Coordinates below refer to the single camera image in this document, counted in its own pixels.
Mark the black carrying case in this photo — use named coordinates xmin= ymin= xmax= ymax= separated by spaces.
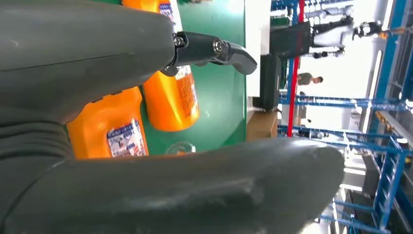
xmin=259 ymin=54 xmax=282 ymax=112

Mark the brown cardboard box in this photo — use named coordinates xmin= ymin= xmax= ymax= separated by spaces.
xmin=246 ymin=111 xmax=279 ymax=142

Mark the dark tablet screen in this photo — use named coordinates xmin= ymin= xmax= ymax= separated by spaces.
xmin=269 ymin=20 xmax=313 ymax=61

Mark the person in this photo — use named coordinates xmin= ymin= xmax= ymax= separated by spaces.
xmin=297 ymin=72 xmax=324 ymax=87

